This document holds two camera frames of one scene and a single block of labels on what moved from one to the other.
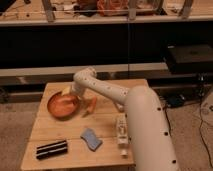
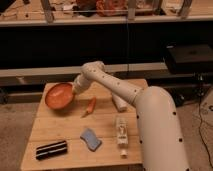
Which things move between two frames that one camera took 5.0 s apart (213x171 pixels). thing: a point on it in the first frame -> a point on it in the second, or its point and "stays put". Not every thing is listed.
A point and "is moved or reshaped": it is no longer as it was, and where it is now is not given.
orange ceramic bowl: [63, 107] is moved or reshaped
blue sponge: [91, 140] stays put
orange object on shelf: [112, 7] stays put
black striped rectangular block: [51, 149] stays put
